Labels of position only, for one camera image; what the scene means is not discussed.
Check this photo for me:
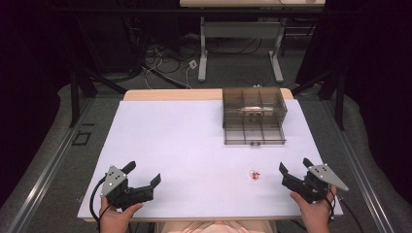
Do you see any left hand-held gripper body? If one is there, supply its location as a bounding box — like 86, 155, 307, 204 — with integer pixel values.
100, 165, 155, 212

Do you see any black metal stand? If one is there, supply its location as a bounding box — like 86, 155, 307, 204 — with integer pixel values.
68, 66, 128, 129
291, 64, 346, 132

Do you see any pale item inside box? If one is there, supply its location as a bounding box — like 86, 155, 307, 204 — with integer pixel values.
237, 105, 274, 115

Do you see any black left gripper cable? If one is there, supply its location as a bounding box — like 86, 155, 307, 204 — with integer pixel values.
89, 176, 113, 227

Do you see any smoky clear storage box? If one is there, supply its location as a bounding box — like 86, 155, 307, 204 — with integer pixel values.
222, 86, 289, 129

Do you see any person's right hand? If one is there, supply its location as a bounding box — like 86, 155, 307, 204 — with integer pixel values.
290, 184, 338, 233

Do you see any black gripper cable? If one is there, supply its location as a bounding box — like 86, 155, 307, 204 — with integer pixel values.
324, 190, 365, 233
89, 176, 113, 227

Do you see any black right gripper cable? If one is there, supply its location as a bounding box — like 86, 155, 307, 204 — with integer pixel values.
324, 190, 365, 233

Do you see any aluminium floor rail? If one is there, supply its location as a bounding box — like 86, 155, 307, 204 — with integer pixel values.
6, 96, 95, 233
320, 96, 396, 233

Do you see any smoky clear divided drawer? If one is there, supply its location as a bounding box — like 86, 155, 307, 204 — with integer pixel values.
223, 116, 288, 147

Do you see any bundle of floor cables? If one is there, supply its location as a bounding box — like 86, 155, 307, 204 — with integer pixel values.
129, 32, 208, 90

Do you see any white desk with metal legs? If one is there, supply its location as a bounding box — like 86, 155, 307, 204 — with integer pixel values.
179, 0, 326, 83

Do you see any white table sheet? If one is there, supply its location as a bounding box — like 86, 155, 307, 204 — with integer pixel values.
77, 99, 344, 221

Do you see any person's beige clothing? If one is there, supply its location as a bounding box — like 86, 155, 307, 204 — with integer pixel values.
157, 219, 277, 233

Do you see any person's left hand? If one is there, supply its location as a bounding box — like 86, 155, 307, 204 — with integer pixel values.
98, 197, 144, 233

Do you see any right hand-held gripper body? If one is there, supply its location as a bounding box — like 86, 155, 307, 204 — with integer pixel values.
281, 163, 350, 205

